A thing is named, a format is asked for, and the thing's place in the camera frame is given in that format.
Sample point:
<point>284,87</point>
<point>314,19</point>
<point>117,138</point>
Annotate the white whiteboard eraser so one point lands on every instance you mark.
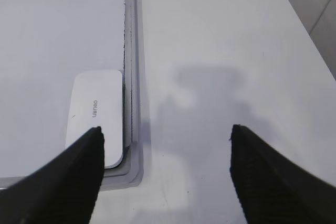
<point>97,101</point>

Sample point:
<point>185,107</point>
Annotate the white whiteboard with grey frame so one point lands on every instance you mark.
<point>45,44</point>

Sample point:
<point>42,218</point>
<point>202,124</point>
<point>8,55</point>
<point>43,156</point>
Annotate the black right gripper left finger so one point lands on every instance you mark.
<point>63,191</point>

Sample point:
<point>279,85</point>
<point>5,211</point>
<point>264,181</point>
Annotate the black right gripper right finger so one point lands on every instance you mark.
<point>271,188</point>

